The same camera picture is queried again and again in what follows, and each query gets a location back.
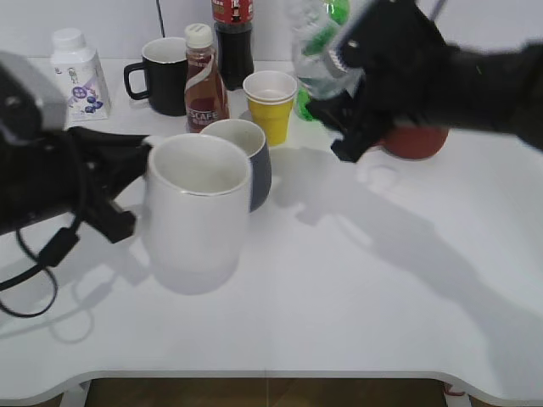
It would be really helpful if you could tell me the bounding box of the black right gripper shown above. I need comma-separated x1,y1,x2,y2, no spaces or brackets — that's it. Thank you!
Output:
306,1,462,162

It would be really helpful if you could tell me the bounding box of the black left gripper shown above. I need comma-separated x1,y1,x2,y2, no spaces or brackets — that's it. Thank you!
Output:
1,51,152,244

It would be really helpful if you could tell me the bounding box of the clear water bottle green label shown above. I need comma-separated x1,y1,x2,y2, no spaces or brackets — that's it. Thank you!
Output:
288,1,363,100

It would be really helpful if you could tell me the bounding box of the white mug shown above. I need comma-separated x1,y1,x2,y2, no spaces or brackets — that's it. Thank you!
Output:
142,133,252,295

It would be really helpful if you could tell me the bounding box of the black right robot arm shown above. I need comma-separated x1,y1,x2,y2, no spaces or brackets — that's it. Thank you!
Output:
307,1,542,162

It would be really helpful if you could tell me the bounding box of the dark grey mug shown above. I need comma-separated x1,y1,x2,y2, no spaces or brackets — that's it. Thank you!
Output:
201,119,272,212

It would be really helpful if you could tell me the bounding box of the black mug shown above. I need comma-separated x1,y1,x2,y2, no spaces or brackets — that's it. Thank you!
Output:
123,37,188,117

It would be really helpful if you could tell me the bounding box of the green soda bottle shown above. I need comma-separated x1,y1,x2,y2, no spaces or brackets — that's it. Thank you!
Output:
289,0,350,121

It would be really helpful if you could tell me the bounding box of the yellow paper cup stack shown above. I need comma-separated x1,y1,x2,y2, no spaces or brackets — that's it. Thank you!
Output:
243,70,297,147

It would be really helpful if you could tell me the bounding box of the white yogurt drink bottle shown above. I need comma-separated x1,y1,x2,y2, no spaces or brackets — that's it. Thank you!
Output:
50,28,110,122

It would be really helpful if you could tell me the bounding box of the Nescafe coffee bottle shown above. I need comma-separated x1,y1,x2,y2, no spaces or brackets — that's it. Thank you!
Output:
184,23,230,133

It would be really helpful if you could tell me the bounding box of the cola bottle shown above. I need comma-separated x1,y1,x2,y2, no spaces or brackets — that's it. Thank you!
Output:
211,0,255,91

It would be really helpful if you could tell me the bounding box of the white table leg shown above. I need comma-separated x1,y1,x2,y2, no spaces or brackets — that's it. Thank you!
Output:
59,381,92,407

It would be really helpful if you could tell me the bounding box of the red-white table leg fitting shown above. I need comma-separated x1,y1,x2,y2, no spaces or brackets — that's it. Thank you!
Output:
443,382,472,407

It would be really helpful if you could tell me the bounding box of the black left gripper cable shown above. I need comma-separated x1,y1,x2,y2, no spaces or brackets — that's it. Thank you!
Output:
0,156,90,317

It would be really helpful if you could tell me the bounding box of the red handleless cup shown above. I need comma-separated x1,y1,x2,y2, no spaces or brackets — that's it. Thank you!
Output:
381,127,449,160

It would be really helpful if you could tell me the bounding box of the black wall cable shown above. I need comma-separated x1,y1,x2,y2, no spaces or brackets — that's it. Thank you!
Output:
154,0,167,39

